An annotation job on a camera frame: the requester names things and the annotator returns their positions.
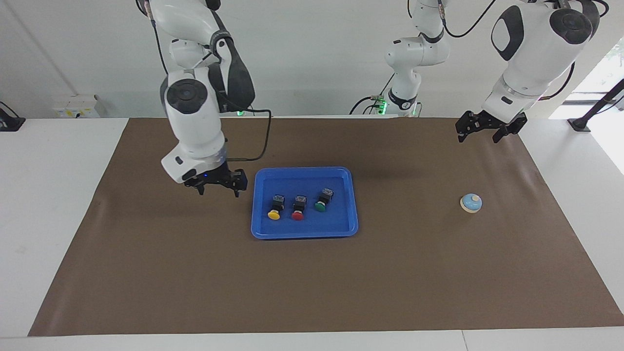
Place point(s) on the black table clamp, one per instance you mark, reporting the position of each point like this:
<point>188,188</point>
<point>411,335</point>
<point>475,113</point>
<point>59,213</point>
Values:
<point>9,122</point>

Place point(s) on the blue call bell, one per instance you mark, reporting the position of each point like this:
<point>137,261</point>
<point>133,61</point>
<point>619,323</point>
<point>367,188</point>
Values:
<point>471,202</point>

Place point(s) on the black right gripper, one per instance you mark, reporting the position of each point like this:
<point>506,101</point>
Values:
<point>217,176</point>

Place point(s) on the white wall socket box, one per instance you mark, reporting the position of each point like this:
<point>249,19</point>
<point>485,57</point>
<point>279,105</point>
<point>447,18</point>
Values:
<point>75,107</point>

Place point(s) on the red push button switch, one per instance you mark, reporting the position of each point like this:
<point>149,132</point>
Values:
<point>298,209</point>

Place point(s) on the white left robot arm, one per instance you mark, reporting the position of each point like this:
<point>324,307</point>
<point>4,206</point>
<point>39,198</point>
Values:
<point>529,53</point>

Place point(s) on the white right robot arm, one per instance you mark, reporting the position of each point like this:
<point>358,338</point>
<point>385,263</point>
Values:
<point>195,122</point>

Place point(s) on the black camera stand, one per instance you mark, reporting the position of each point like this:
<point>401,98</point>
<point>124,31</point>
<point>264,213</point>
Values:
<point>592,111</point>

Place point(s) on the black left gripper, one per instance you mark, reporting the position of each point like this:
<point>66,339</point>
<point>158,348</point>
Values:
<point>487,121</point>

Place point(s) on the blue plastic tray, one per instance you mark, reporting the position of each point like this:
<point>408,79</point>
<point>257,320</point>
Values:
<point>304,228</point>

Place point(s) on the brown table mat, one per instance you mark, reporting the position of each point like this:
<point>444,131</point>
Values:
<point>312,282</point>

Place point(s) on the green push button switch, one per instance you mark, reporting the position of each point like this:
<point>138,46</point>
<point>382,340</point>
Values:
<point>322,201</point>

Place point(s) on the yellow push button switch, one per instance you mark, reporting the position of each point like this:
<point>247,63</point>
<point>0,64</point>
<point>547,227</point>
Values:
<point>275,208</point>

